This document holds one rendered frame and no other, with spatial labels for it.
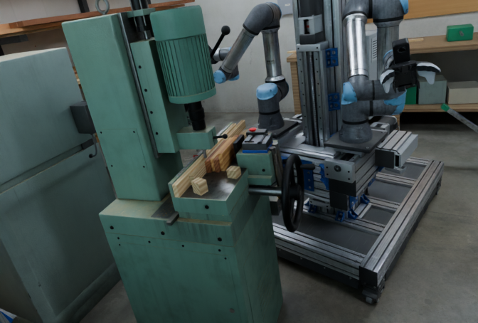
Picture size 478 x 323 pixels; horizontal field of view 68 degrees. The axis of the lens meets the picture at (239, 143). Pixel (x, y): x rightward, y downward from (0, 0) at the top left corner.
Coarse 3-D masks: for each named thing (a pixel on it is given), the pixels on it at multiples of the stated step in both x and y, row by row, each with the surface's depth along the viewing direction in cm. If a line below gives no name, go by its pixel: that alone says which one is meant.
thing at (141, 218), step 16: (112, 208) 143; (128, 208) 141; (144, 208) 139; (160, 208) 137; (240, 208) 129; (112, 224) 140; (128, 224) 137; (144, 224) 134; (160, 224) 131; (176, 224) 128; (192, 224) 125; (208, 224) 123; (224, 224) 121; (240, 224) 129; (192, 240) 129; (208, 240) 126; (224, 240) 123
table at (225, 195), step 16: (208, 176) 134; (224, 176) 132; (240, 176) 130; (256, 176) 135; (272, 176) 134; (192, 192) 125; (208, 192) 123; (224, 192) 121; (240, 192) 129; (176, 208) 125; (192, 208) 123; (208, 208) 120; (224, 208) 118
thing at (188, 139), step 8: (184, 128) 138; (192, 128) 137; (208, 128) 134; (184, 136) 134; (192, 136) 132; (200, 136) 131; (208, 136) 130; (184, 144) 135; (192, 144) 134; (200, 144) 133; (208, 144) 132
